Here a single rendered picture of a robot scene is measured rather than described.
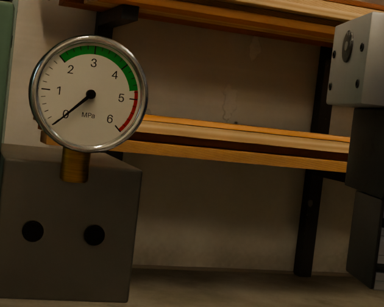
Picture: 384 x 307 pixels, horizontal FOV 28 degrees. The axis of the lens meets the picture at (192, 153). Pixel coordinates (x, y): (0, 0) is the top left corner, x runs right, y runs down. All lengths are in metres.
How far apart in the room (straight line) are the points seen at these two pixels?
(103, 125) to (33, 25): 2.62
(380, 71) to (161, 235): 2.49
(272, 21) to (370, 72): 2.01
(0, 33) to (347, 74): 0.44
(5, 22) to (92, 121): 0.09
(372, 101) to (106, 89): 0.40
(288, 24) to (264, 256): 1.10
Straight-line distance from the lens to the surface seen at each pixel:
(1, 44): 0.47
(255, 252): 3.36
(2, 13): 0.47
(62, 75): 0.41
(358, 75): 0.78
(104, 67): 0.41
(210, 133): 2.69
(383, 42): 0.77
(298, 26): 2.81
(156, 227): 3.18
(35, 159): 0.44
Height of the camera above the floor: 0.66
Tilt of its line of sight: 3 degrees down
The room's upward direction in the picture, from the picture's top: 7 degrees clockwise
